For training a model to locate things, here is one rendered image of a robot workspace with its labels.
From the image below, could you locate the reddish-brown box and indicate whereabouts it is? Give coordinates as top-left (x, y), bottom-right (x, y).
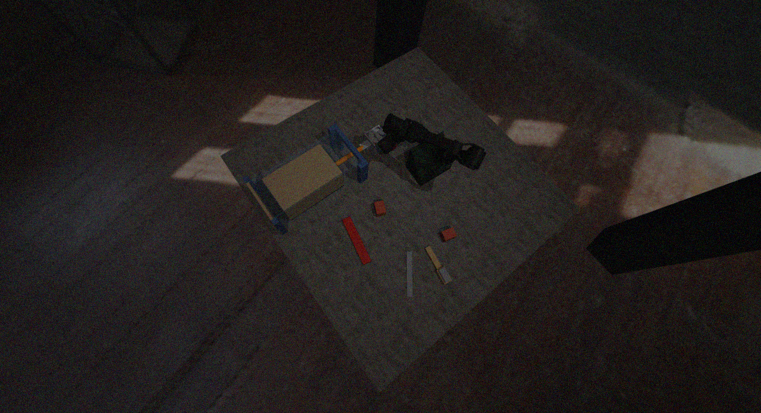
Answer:
top-left (374, 200), bottom-right (386, 217)
top-left (439, 228), bottom-right (457, 242)

